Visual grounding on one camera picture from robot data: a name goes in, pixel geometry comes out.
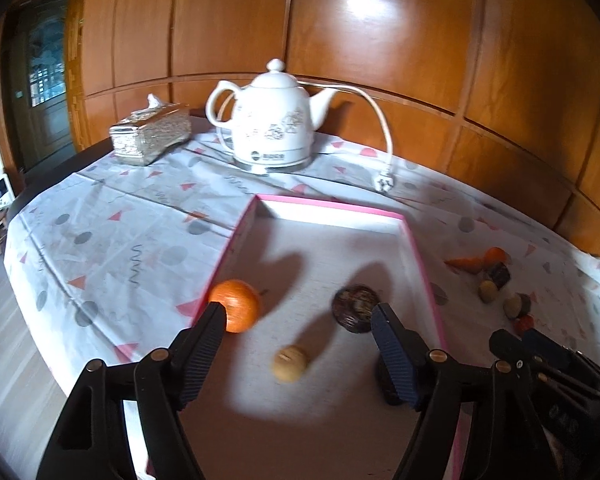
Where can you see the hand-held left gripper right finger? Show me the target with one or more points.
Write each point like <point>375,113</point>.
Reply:
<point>397,355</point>

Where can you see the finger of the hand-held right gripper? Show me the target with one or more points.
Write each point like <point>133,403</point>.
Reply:
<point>547,347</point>
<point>510,347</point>

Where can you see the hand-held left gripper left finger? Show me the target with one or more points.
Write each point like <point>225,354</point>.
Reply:
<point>200,355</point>

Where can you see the orange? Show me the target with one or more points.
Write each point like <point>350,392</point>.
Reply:
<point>240,307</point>

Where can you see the dark mangosteen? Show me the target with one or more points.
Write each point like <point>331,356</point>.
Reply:
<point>355,307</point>

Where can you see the small tan round fruit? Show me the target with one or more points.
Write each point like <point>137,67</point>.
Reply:
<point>290,363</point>

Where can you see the pink-edged white tray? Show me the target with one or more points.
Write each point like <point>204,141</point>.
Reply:
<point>320,240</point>

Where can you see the small red fruit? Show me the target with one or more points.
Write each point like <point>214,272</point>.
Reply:
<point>521,324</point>

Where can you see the dark purple fruit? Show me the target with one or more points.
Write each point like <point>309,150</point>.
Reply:
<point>499,275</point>

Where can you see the small orange persimmon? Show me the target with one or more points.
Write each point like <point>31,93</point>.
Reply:
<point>495,255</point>

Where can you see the orange carrot piece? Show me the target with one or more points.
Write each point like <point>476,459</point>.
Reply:
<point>464,262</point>

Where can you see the white patterned tablecloth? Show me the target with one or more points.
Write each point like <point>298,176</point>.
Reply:
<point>105,220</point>

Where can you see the silver embossed tissue box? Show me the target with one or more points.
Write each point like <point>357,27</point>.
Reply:
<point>147,132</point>

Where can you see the white ceramic electric kettle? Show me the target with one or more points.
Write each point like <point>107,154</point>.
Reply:
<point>270,115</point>

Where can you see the wooden glass-panel door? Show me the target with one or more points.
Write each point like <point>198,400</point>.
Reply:
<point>42,80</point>

